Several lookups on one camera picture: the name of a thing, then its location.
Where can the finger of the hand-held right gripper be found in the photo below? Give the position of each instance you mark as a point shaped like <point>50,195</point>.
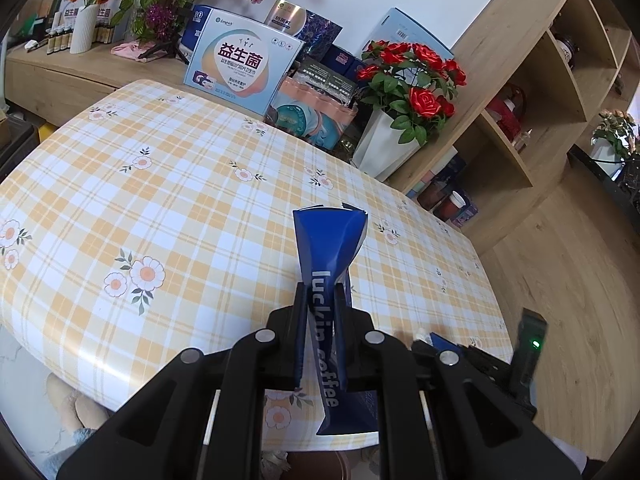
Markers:
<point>442,342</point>

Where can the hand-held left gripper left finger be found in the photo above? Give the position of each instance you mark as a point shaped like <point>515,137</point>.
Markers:
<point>285,345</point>

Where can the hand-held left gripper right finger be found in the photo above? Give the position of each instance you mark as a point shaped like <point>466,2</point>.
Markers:
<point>357,340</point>

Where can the blue paper bag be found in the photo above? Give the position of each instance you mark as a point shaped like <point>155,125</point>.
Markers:
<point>325,250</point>

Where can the brown trash bin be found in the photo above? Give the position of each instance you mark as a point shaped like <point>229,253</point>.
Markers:
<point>320,467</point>

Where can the purple box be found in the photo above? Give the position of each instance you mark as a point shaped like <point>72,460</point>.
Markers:
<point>470,214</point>

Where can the red cup with white rim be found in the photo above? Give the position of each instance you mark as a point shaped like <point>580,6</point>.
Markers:
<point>456,205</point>

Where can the brown cup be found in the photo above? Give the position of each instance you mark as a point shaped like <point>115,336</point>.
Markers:
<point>435,195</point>

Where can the stack of pastel cups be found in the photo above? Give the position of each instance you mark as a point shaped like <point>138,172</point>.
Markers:
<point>425,182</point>

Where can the dark blue book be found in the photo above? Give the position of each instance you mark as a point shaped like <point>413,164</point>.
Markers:
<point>452,167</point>

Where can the white angular plant pot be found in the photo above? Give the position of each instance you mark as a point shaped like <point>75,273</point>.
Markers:
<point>385,147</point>

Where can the black stand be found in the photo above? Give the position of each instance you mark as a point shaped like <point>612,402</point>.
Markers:
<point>615,185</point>

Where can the glass perfume bottle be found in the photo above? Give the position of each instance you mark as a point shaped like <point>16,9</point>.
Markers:
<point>523,140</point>

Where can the white round plant pot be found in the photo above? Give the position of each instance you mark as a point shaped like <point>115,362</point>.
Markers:
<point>607,156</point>

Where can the plastic-wrapped patterned pack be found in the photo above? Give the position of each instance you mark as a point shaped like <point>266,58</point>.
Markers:
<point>310,115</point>

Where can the red basket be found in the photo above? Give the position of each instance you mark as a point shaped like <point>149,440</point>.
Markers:
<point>505,110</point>

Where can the red rose plant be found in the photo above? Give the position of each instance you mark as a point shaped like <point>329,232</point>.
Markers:
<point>425,100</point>

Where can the peach rose plant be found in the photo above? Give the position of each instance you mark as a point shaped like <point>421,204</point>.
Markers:
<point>615,130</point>

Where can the black box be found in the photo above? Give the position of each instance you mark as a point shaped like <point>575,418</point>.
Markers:
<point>325,80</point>

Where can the navy box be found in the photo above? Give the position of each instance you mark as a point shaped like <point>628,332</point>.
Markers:
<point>345,60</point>

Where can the wooden shelf unit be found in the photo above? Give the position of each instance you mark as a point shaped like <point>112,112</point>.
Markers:
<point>500,60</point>

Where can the white blue carton box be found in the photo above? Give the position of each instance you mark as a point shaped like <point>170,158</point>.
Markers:
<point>240,60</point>

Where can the dark blue patterned box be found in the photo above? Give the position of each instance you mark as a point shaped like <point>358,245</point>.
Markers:
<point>320,32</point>

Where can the large light blue box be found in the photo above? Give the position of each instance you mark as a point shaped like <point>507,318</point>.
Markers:
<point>410,30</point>

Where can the ceramic jar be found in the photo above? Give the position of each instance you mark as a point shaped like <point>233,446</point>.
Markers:
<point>567,46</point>

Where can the black mini tripod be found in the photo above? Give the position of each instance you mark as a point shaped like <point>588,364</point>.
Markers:
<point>162,50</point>

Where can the blue white roll package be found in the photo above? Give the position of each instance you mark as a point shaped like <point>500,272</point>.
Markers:
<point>197,22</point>

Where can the pink cloth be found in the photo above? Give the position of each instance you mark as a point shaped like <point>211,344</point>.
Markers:
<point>127,50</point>

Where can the wooden sideboard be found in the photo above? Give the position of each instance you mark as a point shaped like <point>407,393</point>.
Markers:
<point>75,80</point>

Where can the black stool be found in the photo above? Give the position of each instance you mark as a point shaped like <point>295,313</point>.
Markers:
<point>15,135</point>

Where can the purple artificial flowers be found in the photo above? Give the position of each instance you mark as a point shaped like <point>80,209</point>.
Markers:
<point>160,15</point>

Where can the white ribbed vase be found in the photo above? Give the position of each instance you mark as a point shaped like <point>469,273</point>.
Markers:
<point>85,27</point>

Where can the row of small bottles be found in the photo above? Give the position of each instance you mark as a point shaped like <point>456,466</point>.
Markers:
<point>57,37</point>

